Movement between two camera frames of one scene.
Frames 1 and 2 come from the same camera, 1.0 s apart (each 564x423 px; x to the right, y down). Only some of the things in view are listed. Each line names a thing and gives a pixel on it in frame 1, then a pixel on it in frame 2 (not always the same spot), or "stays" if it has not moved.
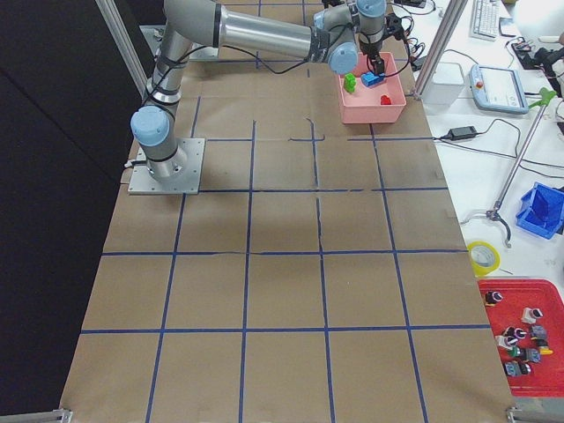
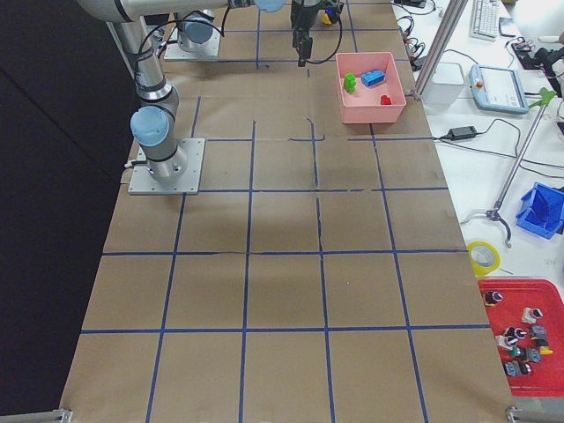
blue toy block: [369, 78] stays
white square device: [444, 85] stays
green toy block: [350, 82] stays
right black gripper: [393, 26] to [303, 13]
